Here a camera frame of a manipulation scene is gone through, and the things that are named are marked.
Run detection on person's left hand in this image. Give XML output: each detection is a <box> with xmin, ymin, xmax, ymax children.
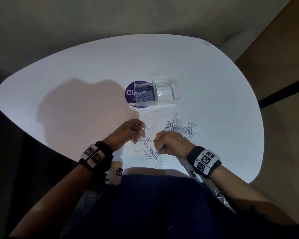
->
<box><xmin>103</xmin><ymin>119</ymin><xmax>147</xmax><ymax>151</ymax></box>

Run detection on person's right hand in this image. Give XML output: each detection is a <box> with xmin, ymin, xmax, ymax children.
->
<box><xmin>153</xmin><ymin>130</ymin><xmax>197</xmax><ymax>159</ymax></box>

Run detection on person's right forearm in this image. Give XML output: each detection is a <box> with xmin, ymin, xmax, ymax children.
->
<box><xmin>209</xmin><ymin>164</ymin><xmax>297</xmax><ymax>225</ymax></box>

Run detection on person's left forearm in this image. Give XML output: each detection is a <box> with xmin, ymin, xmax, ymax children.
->
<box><xmin>8</xmin><ymin>163</ymin><xmax>101</xmax><ymax>239</ymax></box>

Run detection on scattered loose silver paper clips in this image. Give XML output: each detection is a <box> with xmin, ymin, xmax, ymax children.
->
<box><xmin>117</xmin><ymin>107</ymin><xmax>201</xmax><ymax>171</ymax></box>

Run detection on heap of boxed paper clips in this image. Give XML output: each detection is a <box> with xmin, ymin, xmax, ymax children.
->
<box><xmin>136</xmin><ymin>91</ymin><xmax>156</xmax><ymax>103</ymax></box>

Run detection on round purple sticker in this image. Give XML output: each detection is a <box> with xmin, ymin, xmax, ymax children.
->
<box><xmin>125</xmin><ymin>80</ymin><xmax>155</xmax><ymax>109</ymax></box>

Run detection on clear plastic box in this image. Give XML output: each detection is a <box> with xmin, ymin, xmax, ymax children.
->
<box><xmin>134</xmin><ymin>79</ymin><xmax>180</xmax><ymax>108</ymax></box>

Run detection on black wristband with marker tags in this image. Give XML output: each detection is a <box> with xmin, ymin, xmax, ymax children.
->
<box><xmin>78</xmin><ymin>141</ymin><xmax>114</xmax><ymax>172</ymax></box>
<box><xmin>186</xmin><ymin>146</ymin><xmax>222</xmax><ymax>179</ymax></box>

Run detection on dark blue shirt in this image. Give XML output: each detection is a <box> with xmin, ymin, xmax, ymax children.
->
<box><xmin>62</xmin><ymin>168</ymin><xmax>299</xmax><ymax>239</ymax></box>

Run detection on brown wooden panel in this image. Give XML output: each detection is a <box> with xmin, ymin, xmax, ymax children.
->
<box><xmin>235</xmin><ymin>0</ymin><xmax>299</xmax><ymax>100</ymax></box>

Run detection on white wrist camera with marker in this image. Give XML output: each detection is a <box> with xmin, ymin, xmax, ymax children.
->
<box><xmin>177</xmin><ymin>157</ymin><xmax>205</xmax><ymax>184</ymax></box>
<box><xmin>105</xmin><ymin>160</ymin><xmax>125</xmax><ymax>186</ymax></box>

